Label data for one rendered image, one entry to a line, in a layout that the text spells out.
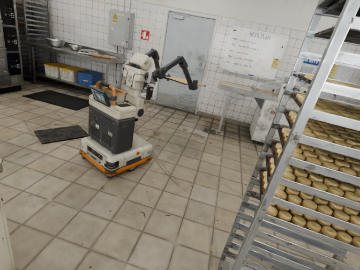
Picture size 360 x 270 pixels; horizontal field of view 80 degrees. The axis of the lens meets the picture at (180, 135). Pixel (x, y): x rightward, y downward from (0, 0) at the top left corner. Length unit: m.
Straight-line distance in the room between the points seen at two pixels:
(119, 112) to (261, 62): 3.44
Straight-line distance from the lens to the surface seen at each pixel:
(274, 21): 4.99
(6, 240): 1.55
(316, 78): 0.78
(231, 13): 4.96
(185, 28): 5.07
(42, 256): 2.00
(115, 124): 2.31
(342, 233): 1.15
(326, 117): 0.84
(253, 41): 4.92
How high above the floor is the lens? 1.55
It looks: 24 degrees down
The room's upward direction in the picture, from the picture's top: 11 degrees clockwise
